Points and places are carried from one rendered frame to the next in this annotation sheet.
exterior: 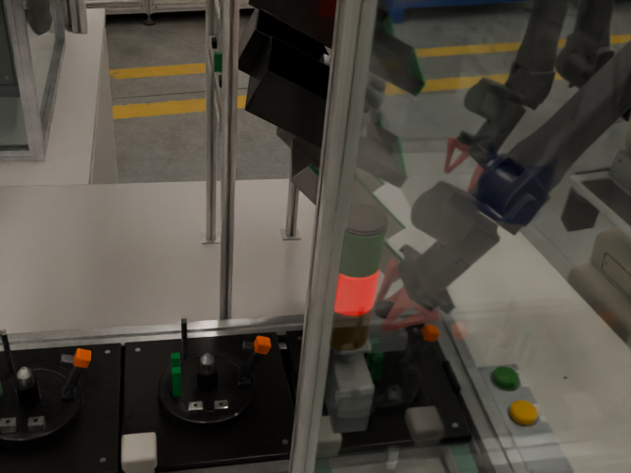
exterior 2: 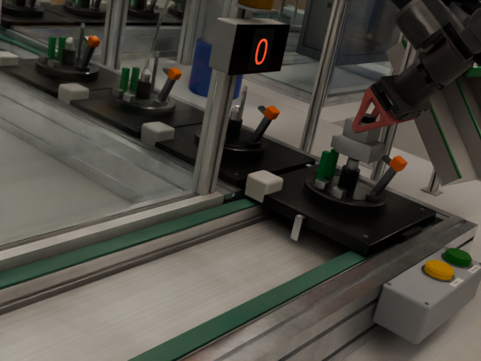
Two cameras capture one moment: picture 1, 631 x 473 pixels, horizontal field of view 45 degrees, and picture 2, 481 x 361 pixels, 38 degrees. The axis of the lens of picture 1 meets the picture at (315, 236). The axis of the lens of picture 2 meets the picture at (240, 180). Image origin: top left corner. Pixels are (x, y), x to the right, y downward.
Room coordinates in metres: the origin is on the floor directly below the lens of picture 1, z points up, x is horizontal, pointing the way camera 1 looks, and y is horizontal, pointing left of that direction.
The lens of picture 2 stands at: (-0.04, -0.83, 1.38)
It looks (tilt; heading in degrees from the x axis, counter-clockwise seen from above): 21 degrees down; 49
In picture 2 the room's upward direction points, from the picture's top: 12 degrees clockwise
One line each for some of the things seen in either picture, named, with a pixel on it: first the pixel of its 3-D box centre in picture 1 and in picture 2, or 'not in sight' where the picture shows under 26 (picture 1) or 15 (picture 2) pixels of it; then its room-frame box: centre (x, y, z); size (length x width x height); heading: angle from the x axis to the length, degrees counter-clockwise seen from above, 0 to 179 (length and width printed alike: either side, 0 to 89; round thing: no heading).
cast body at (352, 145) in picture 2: not in sight; (357, 134); (0.81, -0.11, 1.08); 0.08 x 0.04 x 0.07; 103
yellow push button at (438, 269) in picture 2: not in sight; (438, 272); (0.78, -0.34, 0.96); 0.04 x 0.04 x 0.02
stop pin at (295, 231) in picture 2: not in sight; (298, 228); (0.69, -0.14, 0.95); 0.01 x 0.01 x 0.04; 14
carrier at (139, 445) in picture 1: (207, 373); (232, 124); (0.74, 0.13, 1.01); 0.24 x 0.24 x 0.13; 14
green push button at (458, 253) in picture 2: not in sight; (457, 259); (0.85, -0.33, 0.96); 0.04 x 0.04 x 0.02
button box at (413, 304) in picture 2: not in sight; (431, 291); (0.78, -0.34, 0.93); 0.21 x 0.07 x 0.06; 14
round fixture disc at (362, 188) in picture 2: not in sight; (344, 193); (0.81, -0.11, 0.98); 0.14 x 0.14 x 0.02
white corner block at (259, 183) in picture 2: not in sight; (263, 186); (0.69, -0.04, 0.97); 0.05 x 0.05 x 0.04; 14
